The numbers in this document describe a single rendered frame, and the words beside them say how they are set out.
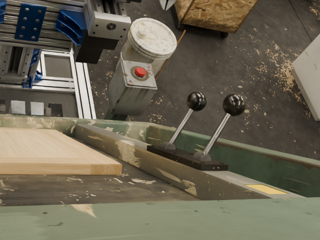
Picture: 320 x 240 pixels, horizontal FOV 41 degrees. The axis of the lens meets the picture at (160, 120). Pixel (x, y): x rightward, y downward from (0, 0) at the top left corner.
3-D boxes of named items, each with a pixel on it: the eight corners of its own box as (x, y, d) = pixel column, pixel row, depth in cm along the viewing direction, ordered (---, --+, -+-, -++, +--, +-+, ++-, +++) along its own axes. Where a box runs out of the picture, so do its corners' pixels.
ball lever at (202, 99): (167, 156, 79) (203, 98, 82) (176, 160, 76) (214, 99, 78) (152, 146, 78) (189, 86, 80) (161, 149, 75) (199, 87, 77)
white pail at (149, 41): (151, 60, 294) (179, 9, 260) (160, 94, 279) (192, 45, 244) (107, 55, 280) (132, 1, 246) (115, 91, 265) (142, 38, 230)
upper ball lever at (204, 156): (200, 169, 69) (240, 101, 71) (213, 174, 65) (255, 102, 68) (183, 157, 67) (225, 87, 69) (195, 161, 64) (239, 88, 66)
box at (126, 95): (134, 93, 166) (151, 62, 153) (139, 117, 160) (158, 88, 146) (105, 90, 161) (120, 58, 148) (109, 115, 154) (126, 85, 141)
